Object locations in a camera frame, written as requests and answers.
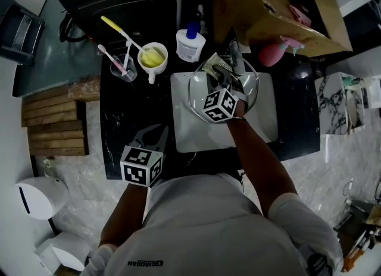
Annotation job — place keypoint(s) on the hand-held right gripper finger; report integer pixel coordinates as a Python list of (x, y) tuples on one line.
[(225, 78), (212, 83)]

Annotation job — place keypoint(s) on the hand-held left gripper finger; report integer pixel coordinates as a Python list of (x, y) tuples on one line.
[(163, 141), (143, 133)]

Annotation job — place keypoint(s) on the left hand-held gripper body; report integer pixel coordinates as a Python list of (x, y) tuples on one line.
[(140, 167)]

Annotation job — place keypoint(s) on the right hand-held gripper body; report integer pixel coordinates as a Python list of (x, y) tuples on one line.
[(220, 105)]

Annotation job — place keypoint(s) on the glass pot lid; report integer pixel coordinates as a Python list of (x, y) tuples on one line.
[(196, 93)]

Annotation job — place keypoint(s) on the green scouring sponge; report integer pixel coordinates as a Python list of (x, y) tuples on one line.
[(212, 62)]

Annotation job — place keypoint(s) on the person's left forearm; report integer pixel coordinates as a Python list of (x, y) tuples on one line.
[(125, 218)]

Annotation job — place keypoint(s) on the person's right forearm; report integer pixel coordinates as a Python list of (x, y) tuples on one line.
[(262, 167)]

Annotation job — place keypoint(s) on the chrome faucet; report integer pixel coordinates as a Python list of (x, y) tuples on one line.
[(237, 57)]

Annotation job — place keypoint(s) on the white rectangular sink basin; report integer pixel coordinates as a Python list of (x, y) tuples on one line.
[(193, 135)]

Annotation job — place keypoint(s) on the white bottle blue cap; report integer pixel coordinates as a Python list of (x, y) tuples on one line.
[(189, 45)]

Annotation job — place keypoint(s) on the pink spray bottle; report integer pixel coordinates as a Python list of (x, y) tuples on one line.
[(271, 54)]

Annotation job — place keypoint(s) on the white mug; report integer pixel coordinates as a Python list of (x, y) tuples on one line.
[(154, 71)]

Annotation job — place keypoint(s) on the yellow sponge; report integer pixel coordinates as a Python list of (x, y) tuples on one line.
[(153, 57)]

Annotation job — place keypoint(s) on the large cardboard box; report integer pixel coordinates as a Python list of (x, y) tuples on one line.
[(247, 10)]

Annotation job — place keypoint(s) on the white toothbrush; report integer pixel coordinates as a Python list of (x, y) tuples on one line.
[(127, 57)]

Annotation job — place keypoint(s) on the black marble vanity table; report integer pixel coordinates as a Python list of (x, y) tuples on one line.
[(297, 114)]

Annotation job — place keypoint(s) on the person's white t-shirt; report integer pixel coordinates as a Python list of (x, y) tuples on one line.
[(202, 227)]

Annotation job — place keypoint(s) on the white pipe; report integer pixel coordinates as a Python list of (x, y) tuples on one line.
[(180, 1)]

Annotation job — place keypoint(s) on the stack of wooden planks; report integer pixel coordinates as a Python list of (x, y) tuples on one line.
[(53, 126)]

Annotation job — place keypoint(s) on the pink cloth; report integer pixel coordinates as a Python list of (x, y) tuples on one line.
[(300, 16)]

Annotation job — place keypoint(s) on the white round dispenser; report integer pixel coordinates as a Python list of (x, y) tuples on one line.
[(41, 197)]

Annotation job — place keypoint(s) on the white boxy dispenser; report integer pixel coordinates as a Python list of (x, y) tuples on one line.
[(65, 251)]

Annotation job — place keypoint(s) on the white marble pattern cabinet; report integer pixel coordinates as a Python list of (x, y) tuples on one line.
[(336, 105)]

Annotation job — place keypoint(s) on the black step stool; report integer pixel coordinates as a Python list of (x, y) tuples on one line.
[(21, 34)]

